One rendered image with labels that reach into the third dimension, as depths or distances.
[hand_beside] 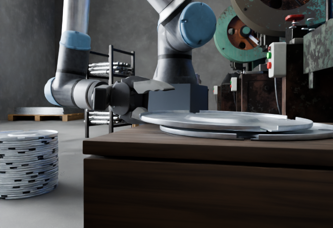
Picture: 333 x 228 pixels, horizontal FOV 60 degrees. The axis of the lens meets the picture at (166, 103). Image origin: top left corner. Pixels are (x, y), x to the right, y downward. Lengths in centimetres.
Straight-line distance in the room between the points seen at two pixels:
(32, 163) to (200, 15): 93
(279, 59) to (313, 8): 133
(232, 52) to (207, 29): 325
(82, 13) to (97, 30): 735
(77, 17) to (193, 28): 34
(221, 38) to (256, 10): 173
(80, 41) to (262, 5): 186
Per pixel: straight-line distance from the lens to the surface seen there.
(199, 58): 764
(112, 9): 828
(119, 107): 64
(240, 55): 410
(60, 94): 76
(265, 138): 37
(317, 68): 110
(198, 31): 82
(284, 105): 124
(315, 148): 34
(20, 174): 134
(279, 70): 122
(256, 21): 240
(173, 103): 89
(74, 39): 77
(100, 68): 312
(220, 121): 46
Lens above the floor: 40
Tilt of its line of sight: 1 degrees down
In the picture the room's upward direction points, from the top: straight up
